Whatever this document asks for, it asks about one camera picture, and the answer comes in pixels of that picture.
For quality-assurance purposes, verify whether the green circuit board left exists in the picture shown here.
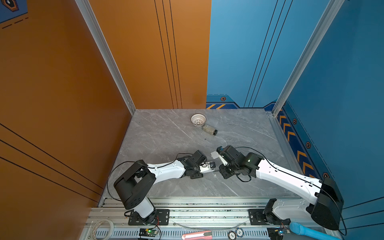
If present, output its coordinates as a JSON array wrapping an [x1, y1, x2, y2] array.
[[139, 228, 160, 239]]

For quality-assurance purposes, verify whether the aluminium corner post right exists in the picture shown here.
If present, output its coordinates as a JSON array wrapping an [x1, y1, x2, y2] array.
[[272, 0, 345, 117]]

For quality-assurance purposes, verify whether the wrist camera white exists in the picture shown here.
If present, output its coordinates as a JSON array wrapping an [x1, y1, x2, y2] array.
[[216, 146, 228, 166], [205, 162, 216, 171]]

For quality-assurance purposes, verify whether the blue foam tube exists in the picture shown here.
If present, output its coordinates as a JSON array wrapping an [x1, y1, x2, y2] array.
[[289, 222, 339, 240]]

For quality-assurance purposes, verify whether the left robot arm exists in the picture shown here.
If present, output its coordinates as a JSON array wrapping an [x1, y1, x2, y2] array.
[[114, 151, 216, 224]]

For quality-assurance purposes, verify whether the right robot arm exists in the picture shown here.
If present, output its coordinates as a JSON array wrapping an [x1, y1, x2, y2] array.
[[216, 146, 344, 231]]

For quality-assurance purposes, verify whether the green circuit board right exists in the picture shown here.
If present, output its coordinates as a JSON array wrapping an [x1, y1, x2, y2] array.
[[267, 228, 284, 240]]

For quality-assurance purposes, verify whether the tape roll clear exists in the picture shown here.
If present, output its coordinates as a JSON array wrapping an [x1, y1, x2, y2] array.
[[90, 219, 115, 240]]

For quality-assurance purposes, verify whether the aluminium corner post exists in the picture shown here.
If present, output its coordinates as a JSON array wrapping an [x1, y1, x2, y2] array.
[[272, 0, 345, 117], [75, 0, 136, 116]]

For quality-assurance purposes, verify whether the beige black small bottle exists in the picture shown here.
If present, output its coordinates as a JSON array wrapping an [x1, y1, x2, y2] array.
[[203, 124, 218, 136]]

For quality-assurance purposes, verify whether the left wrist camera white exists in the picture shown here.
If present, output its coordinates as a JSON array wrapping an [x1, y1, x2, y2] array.
[[205, 162, 216, 171]]

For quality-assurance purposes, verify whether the white air conditioner remote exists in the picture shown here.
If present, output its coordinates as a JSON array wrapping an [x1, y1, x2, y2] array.
[[200, 166, 215, 174]]

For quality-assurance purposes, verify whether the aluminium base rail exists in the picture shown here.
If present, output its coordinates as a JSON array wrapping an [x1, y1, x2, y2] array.
[[80, 197, 342, 240]]

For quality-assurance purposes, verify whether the aluminium corner post left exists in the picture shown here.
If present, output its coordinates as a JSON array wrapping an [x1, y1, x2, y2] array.
[[75, 0, 136, 116]]

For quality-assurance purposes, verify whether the pink utility knife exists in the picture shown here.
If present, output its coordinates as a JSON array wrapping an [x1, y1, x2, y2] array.
[[182, 231, 213, 240]]

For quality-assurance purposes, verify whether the white battery cover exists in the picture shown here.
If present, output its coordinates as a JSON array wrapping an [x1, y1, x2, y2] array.
[[211, 151, 219, 159]]

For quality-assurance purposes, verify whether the white mesh basket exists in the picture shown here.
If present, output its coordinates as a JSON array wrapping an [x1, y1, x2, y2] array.
[[191, 114, 207, 126]]

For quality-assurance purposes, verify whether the green circuit board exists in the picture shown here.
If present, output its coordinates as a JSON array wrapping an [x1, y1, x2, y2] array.
[[139, 228, 160, 239], [267, 228, 284, 240]]

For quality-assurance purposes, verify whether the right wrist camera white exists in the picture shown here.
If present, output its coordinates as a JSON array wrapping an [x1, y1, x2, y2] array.
[[216, 146, 228, 166]]

